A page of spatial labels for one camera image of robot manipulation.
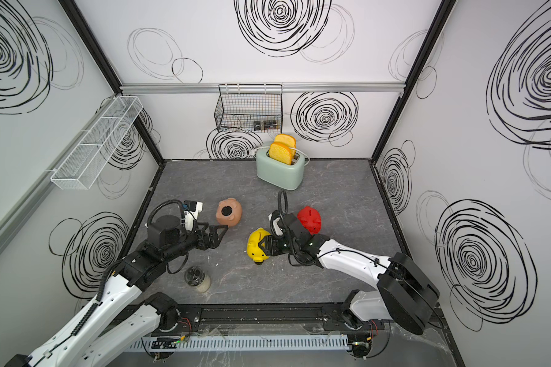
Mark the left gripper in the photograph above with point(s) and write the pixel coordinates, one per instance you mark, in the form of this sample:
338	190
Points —
214	241

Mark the pink piggy bank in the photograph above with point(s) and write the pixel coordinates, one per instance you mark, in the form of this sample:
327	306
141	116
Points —
236	215

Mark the yellow piggy bank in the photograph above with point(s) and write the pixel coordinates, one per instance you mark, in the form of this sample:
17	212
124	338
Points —
254	249

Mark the black plug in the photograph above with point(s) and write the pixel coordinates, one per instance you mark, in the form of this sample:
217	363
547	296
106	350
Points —
226	211

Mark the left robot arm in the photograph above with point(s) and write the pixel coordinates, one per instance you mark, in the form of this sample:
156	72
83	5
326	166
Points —
84	340

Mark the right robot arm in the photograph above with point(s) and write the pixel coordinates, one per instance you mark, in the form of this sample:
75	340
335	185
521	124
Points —
402	292

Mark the red piggy bank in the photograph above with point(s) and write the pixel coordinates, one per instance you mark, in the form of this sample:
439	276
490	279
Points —
310	218

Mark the clear jar with white contents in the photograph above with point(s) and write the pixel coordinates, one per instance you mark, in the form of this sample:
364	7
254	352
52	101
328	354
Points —
198	279

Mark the mint green toaster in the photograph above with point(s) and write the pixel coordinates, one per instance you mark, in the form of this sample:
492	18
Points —
288	177

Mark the front toast slice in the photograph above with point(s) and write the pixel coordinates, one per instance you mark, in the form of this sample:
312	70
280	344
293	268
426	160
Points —
282	153

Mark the toast slice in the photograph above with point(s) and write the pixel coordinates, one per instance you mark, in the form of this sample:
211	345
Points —
282	153
286	140

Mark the back toast slice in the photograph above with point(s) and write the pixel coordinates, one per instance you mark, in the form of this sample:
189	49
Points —
286	140

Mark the small jars in basket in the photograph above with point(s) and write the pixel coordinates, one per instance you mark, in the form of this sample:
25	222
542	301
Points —
266	125

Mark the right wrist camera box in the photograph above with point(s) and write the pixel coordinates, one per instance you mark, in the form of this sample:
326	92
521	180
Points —
274	219

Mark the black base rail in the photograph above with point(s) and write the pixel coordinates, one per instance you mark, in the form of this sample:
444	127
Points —
323	316

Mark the black wire wall basket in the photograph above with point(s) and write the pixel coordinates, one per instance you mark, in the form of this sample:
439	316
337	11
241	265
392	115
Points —
239	105

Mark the white slotted cable duct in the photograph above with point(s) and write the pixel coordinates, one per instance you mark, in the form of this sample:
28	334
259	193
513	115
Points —
240	344

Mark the white wire wall shelf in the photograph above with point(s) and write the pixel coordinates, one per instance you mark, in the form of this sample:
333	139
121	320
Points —
111	140

